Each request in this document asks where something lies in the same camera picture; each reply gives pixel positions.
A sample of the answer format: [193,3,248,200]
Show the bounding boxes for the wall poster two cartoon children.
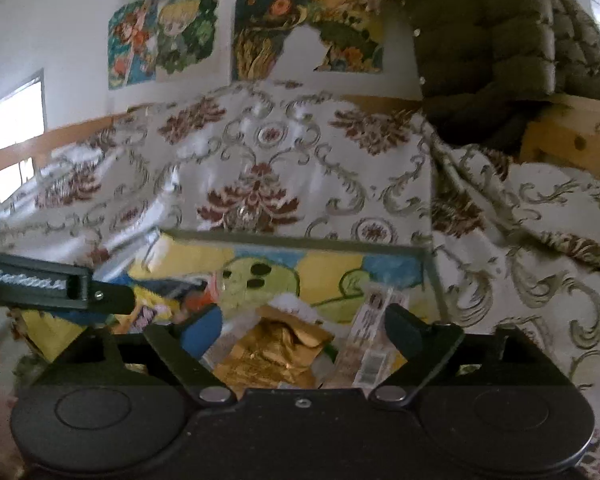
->
[107,0,219,92]

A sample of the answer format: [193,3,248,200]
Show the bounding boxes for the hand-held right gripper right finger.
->
[370,303,568,407]

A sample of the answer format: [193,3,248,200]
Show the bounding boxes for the wall poster orange tree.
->
[231,0,384,82]

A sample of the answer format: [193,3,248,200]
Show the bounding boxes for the olive quilted jacket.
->
[399,0,600,157]

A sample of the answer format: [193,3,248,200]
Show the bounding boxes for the wooden bed frame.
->
[0,94,600,216]

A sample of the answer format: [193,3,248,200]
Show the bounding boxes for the gold foil snack packet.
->
[213,304,337,390]

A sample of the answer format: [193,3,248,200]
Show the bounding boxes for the printed floral blanket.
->
[0,80,600,480]

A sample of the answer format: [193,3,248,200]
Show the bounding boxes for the grey tin tray cartoon print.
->
[92,228,449,392]

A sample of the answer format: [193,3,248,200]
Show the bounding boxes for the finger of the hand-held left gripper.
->
[87,279,137,316]

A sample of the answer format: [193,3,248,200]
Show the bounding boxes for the blue and yellow snack packet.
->
[19,280,193,362]

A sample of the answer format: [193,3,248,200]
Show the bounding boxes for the orange candy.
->
[179,287,217,323]

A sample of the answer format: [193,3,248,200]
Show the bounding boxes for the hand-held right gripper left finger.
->
[47,304,237,407]

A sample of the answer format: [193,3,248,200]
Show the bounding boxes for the clear narrow snack packet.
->
[325,282,412,390]

